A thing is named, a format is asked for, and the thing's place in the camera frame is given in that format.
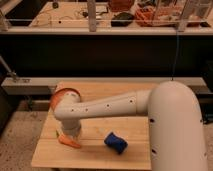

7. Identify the black object on bench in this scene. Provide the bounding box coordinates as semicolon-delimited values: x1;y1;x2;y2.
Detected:
111;12;134;27

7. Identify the blue sponge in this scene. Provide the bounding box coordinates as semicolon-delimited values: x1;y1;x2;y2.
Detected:
104;132;128;154

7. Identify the orange pepper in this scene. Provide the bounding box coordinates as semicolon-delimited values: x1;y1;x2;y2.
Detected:
56;132;81;148

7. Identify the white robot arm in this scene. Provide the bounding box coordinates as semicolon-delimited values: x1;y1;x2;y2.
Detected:
51;81;208;171

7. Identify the white vertical post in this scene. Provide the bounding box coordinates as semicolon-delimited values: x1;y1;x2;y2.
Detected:
87;0;96;32

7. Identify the orange crate in background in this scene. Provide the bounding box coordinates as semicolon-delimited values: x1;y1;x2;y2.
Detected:
135;6;179;27

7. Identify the metal clamp bracket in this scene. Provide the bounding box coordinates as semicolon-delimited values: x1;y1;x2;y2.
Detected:
0;55;31;84

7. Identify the blue hanging cable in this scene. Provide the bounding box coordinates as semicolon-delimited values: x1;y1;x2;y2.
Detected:
169;34;180;82

